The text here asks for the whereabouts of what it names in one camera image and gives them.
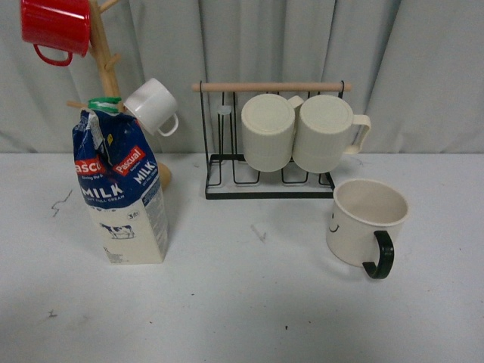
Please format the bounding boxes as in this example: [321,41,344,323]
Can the blue Pascual milk carton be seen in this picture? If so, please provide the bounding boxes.
[73,98,169,265]

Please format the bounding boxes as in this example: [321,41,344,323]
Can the smiley cup black handle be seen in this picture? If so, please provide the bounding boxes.
[326,178,409,280]

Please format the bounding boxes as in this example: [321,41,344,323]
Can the cream ribbed mug left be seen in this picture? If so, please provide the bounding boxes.
[241,94,303,172]

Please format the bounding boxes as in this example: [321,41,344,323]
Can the cream ribbed mug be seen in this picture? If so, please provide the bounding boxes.
[292,95,371,174]
[241,94,303,172]

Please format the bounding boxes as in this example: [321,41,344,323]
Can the cream ribbed mug right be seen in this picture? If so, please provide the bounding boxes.
[292,95,371,174]

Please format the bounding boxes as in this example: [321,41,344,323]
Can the small white mug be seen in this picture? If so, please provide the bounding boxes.
[124,78,179,137]

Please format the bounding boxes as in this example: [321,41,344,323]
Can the wooden mug tree stand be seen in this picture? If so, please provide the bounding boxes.
[66,0,172,190]

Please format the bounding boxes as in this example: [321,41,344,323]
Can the red enamel mug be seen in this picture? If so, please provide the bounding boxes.
[20,0,91,67]

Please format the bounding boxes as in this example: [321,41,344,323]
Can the black wire cup rack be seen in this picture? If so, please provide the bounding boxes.
[191,80,352,200]

